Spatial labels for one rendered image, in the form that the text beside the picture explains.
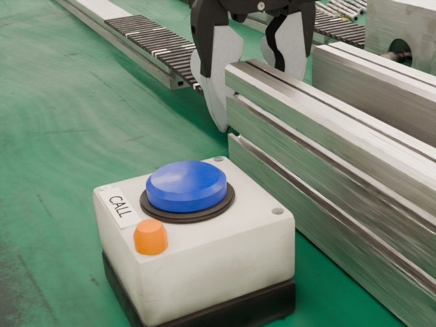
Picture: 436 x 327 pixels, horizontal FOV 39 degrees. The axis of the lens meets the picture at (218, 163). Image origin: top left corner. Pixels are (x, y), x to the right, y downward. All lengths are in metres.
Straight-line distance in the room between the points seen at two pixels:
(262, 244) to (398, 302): 0.08
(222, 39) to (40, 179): 0.18
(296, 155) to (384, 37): 0.25
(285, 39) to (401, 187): 0.24
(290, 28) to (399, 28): 0.11
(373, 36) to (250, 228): 0.35
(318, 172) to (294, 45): 0.18
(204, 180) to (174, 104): 0.31
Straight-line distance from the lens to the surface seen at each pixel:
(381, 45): 0.59
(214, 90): 0.48
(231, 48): 0.48
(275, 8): 0.48
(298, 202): 0.37
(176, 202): 0.28
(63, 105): 0.63
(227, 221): 0.29
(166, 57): 0.63
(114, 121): 0.57
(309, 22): 0.51
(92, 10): 0.92
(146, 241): 0.26
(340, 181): 0.33
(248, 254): 0.29
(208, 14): 0.46
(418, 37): 0.55
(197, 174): 0.30
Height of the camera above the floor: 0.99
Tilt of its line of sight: 26 degrees down
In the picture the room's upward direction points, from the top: 3 degrees counter-clockwise
